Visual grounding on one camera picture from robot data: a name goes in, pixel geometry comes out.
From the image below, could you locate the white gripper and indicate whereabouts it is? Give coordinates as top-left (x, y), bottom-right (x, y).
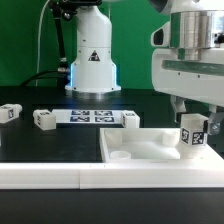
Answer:
top-left (151, 26), bottom-right (224, 135)

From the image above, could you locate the white square tabletop part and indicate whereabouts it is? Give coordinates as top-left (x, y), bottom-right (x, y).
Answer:
top-left (100, 128), bottom-right (223, 163)

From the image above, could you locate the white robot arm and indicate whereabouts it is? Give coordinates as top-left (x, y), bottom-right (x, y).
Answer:
top-left (70, 0), bottom-right (224, 135)

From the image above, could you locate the white marker tag sheet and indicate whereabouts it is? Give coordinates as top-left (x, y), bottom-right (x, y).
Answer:
top-left (52, 109), bottom-right (121, 124)

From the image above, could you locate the white U-shaped fence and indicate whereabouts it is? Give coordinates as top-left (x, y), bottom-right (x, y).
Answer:
top-left (0, 163), bottom-right (224, 189)

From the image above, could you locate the black cable bundle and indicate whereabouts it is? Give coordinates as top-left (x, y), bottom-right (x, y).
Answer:
top-left (20, 69), bottom-right (70, 88)

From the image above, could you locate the white cable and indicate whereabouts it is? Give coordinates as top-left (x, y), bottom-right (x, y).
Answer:
top-left (35, 0), bottom-right (51, 87)

